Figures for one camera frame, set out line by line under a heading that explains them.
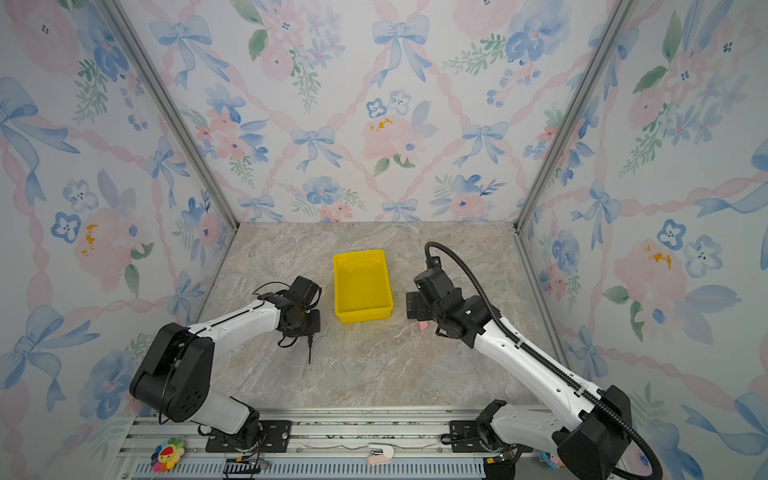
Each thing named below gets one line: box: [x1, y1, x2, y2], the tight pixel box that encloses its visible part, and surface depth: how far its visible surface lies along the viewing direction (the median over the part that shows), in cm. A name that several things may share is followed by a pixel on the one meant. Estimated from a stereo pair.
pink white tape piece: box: [367, 443, 394, 465], surface depth 72 cm
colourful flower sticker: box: [150, 437, 185, 473], surface depth 72 cm
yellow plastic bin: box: [332, 249, 394, 324], surface depth 98 cm
